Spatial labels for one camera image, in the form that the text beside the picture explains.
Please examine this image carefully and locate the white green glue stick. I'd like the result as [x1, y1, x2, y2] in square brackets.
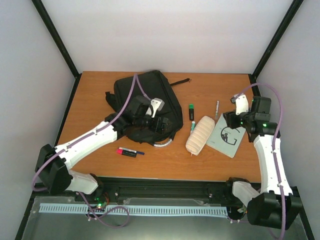
[190, 120, 196, 133]

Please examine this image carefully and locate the blue cap pen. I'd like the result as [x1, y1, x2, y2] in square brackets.
[118, 147, 145, 155]

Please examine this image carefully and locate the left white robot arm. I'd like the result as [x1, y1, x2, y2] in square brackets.
[35, 95, 170, 202]

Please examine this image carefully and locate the black aluminium rail base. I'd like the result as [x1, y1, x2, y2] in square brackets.
[32, 174, 301, 208]

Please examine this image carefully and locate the pink cap black highlighter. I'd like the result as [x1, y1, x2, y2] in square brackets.
[116, 148, 137, 158]

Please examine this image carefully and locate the black student bag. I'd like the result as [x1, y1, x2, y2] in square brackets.
[105, 70, 190, 148]

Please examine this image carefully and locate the black frame post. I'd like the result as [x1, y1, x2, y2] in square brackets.
[251, 0, 304, 81]
[31, 0, 82, 83]

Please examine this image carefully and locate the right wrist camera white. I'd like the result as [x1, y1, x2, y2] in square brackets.
[230, 93, 249, 116]

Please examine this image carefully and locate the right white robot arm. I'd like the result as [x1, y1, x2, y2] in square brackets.
[222, 94, 303, 230]

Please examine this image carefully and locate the left black frame post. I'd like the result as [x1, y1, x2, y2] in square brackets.
[31, 0, 82, 83]

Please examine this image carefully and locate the green cap black highlighter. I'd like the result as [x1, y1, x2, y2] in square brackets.
[188, 103, 195, 121]

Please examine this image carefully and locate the right black frame post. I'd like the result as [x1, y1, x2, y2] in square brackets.
[251, 0, 304, 81]

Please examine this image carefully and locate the grey booklet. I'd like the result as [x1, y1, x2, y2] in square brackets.
[206, 115, 245, 158]

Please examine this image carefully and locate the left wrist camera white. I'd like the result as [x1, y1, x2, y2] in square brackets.
[150, 98, 165, 118]

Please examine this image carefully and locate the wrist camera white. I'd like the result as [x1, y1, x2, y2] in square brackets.
[230, 93, 249, 116]
[150, 98, 165, 118]

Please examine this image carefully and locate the silver pen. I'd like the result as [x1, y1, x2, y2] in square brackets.
[215, 100, 220, 120]

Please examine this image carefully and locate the light blue cable duct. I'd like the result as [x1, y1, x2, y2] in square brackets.
[38, 203, 228, 218]

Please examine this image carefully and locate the beige fabric pencil case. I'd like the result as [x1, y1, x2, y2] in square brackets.
[185, 116, 215, 156]

